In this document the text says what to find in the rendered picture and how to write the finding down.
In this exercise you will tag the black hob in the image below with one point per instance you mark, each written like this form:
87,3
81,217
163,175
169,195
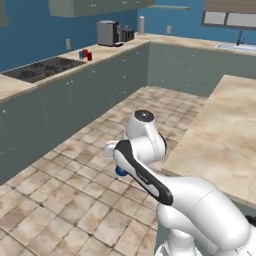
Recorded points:
43,69

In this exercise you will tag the white paper towel roll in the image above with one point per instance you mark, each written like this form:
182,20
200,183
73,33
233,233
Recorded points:
141,25

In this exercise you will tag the white wall socket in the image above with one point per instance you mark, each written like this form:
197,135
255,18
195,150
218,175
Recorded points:
168,29
68,43

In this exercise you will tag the grey-green wall shelf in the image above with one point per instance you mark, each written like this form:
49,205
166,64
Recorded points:
168,7

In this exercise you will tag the grey-green wall cupboards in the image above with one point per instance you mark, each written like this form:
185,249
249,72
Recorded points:
96,6

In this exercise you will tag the black tap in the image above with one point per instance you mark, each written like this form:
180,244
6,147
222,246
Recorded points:
240,38

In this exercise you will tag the grey coffee machine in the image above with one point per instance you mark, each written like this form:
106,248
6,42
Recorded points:
107,32

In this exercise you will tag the red soda can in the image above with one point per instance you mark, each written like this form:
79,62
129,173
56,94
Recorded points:
89,56
85,52

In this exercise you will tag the blue soda can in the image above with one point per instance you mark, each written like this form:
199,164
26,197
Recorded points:
120,171
81,54

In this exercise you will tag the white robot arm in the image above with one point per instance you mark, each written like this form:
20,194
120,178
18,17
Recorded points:
200,206

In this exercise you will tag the window with blind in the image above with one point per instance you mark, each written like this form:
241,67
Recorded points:
230,13

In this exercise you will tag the white sink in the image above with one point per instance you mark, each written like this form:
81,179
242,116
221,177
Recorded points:
236,47

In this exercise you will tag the grey-green cupboard run with hob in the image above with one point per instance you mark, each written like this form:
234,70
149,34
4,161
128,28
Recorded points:
66,106

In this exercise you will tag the black toaster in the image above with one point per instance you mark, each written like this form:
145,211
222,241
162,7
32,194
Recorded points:
127,34

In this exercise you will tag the grey-green cupboard run with sink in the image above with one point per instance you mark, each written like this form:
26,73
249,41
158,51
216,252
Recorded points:
200,70

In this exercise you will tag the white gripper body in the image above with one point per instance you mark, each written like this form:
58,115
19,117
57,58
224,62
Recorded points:
108,149

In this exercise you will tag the grey-green wall cupboard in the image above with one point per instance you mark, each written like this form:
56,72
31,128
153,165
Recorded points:
3,12

